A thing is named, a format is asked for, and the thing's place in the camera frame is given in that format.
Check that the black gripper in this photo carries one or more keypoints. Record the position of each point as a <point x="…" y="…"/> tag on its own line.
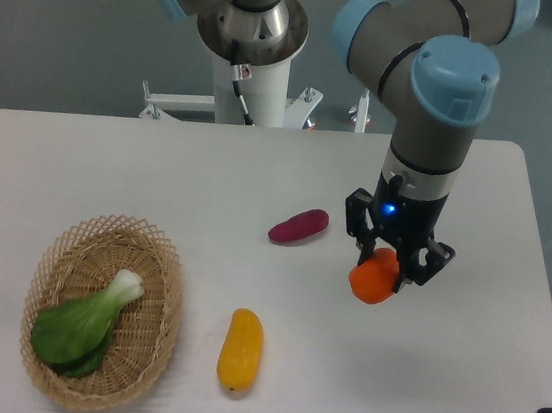
<point x="404" y="223"/>

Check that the orange fruit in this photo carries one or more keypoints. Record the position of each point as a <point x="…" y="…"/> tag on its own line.
<point x="373" y="281"/>

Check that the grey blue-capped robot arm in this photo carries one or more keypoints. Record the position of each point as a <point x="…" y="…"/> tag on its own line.
<point x="430" y="63"/>

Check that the purple sweet potato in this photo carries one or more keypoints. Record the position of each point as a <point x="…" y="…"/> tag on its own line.
<point x="301" y="226"/>

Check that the yellow mango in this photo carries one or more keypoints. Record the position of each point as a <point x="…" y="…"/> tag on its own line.
<point x="240" y="357"/>

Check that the woven wicker basket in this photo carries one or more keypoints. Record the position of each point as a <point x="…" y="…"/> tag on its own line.
<point x="84" y="260"/>

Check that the green bok choy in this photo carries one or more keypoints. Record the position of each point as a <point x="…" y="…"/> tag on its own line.
<point x="73" y="337"/>

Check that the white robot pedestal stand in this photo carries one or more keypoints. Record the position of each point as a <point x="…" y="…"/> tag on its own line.
<point x="251" y="55"/>

